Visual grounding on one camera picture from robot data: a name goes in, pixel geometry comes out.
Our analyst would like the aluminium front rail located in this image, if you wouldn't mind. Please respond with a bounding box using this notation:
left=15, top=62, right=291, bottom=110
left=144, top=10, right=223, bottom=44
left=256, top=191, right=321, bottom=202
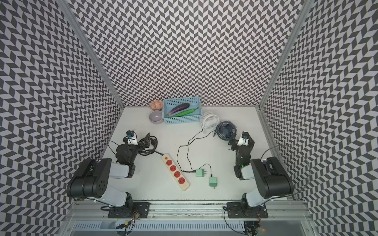
left=64, top=200, right=313, bottom=222

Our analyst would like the green chili pepper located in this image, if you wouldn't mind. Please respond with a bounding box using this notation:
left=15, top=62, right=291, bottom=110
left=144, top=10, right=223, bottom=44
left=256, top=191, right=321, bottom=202
left=172, top=108, right=197, bottom=117

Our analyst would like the white desk fan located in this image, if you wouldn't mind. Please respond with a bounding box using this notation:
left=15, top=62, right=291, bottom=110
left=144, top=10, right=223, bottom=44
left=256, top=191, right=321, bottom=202
left=200, top=111, right=220, bottom=134

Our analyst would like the white fan black cable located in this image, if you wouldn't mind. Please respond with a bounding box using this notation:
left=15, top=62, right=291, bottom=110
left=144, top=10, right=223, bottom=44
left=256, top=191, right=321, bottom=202
left=176, top=127, right=204, bottom=173

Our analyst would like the green adapter of blue fan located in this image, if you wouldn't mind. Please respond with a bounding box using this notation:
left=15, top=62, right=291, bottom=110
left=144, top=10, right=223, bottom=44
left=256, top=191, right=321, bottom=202
left=209, top=176, right=218, bottom=188

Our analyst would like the blue fan black cable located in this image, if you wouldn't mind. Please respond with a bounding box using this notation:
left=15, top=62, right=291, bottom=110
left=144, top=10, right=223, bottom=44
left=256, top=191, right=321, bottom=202
left=186, top=129, right=216, bottom=178

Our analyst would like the dark blue desk fan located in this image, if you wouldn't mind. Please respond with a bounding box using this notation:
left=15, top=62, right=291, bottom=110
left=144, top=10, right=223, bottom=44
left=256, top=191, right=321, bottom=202
left=214, top=121, right=237, bottom=141

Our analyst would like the purple eggplant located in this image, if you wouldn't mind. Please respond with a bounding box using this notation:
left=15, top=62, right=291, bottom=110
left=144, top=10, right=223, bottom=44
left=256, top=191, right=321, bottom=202
left=167, top=103, right=190, bottom=116

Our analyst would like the light blue plastic basket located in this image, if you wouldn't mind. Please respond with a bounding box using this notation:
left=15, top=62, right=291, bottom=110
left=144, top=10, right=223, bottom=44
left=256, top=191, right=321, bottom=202
left=162, top=96, right=202, bottom=124

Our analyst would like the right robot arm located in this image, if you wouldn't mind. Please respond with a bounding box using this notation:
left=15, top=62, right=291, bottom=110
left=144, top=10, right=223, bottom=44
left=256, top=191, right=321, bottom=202
left=228, top=138, right=294, bottom=209

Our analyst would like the lilac bowl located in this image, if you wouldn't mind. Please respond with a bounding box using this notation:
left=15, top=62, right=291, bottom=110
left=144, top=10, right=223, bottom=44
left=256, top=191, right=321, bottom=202
left=149, top=111, right=164, bottom=124

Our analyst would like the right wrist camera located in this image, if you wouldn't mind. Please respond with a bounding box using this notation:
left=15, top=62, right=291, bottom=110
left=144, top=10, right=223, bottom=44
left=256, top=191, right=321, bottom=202
left=237, top=131, right=252, bottom=146

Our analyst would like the green adapter of white fan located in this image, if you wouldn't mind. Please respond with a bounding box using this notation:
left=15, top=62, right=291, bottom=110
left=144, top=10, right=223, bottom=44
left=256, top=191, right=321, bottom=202
left=195, top=169, right=206, bottom=178

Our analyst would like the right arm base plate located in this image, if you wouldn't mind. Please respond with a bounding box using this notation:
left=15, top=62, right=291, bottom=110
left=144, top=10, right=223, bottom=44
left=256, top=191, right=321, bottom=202
left=226, top=202, right=268, bottom=219

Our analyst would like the black power strip cord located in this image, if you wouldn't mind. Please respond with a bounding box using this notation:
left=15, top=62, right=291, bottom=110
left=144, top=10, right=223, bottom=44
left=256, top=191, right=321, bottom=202
left=138, top=135, right=163, bottom=156

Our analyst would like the beige red power strip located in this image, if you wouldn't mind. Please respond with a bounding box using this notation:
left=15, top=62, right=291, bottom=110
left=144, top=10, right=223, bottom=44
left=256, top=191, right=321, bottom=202
left=161, top=153, right=190, bottom=191

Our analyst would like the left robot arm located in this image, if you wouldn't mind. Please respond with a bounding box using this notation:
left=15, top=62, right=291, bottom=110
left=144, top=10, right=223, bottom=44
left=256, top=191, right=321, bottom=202
left=66, top=130, right=158, bottom=216

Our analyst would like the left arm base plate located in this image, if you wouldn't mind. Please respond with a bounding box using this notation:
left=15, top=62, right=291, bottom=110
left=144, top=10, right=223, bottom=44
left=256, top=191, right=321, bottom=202
left=108, top=202, right=151, bottom=219

